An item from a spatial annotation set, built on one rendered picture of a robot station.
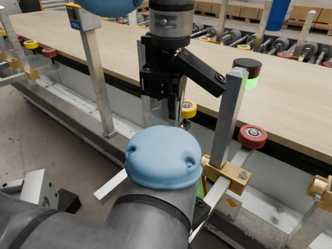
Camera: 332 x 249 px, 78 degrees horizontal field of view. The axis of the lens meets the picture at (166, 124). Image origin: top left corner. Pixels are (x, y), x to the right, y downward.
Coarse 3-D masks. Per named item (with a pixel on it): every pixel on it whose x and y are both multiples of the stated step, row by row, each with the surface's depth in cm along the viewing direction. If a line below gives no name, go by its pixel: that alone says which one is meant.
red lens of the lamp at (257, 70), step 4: (232, 64) 45; (232, 68) 45; (244, 68) 42; (248, 68) 42; (252, 68) 42; (256, 68) 42; (260, 68) 43; (252, 72) 42; (256, 72) 43; (252, 76) 43; (256, 76) 43
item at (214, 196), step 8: (240, 152) 63; (248, 152) 63; (232, 160) 60; (240, 160) 60; (216, 184) 53; (224, 184) 53; (208, 192) 52; (216, 192) 52; (224, 192) 53; (208, 200) 50; (216, 200) 50; (208, 216) 48; (192, 240) 43
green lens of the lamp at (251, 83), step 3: (255, 78) 44; (249, 81) 43; (252, 81) 44; (255, 81) 44; (246, 84) 44; (249, 84) 44; (252, 84) 44; (255, 84) 45; (246, 87) 44; (249, 87) 44; (252, 87) 45
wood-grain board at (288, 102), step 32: (32, 32) 159; (64, 32) 159; (96, 32) 159; (128, 32) 159; (128, 64) 107; (224, 64) 107; (288, 64) 107; (192, 96) 81; (256, 96) 81; (288, 96) 81; (320, 96) 81; (288, 128) 65; (320, 128) 65; (320, 160) 58
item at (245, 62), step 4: (236, 60) 45; (240, 60) 45; (244, 60) 45; (248, 60) 45; (252, 60) 45; (256, 60) 45; (236, 64) 43; (240, 64) 43; (244, 64) 43; (248, 64) 43; (252, 64) 43; (256, 64) 43; (260, 64) 43
